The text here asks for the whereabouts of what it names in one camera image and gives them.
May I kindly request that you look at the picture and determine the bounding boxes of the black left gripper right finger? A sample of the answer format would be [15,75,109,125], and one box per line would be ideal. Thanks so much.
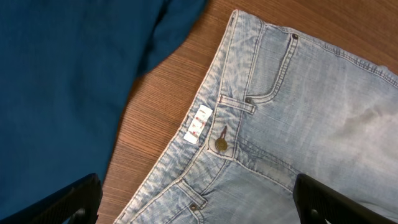
[293,174,396,224]

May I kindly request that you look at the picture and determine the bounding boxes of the light blue denim shorts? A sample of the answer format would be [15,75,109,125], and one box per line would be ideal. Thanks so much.
[116,10,397,223]

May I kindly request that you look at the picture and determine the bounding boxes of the blue polo shirt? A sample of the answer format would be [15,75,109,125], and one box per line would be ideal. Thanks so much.
[1,0,206,217]

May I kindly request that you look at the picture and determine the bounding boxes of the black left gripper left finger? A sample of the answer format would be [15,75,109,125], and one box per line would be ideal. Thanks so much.
[1,173,103,224]

